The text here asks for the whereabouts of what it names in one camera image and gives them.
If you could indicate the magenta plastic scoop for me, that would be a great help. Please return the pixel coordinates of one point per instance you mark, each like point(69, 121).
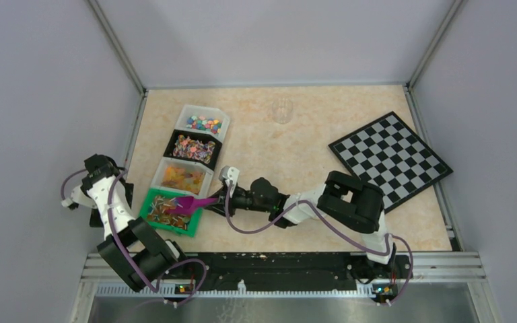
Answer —
point(187, 205)

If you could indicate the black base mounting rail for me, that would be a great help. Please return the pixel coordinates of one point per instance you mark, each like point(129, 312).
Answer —
point(288, 271)

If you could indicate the black white chessboard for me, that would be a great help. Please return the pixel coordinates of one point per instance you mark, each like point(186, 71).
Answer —
point(387, 153)

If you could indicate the white bin orange gummies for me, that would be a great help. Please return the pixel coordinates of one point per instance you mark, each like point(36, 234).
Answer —
point(184, 177)

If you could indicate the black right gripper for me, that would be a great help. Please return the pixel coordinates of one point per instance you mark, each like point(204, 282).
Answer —
point(221, 194)

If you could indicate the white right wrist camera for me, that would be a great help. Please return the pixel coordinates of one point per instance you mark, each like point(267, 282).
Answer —
point(229, 174)

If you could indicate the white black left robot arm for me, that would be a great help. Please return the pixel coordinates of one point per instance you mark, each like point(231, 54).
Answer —
point(131, 247)

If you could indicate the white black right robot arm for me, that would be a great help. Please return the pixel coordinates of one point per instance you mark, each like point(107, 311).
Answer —
point(356, 204)

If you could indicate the black bin mixed candies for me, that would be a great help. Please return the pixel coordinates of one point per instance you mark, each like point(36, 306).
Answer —
point(201, 148)

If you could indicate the clear glass jar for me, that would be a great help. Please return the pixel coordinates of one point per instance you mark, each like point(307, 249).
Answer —
point(282, 110)

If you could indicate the white bin round candies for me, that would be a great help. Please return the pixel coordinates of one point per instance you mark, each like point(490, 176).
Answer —
point(202, 119)

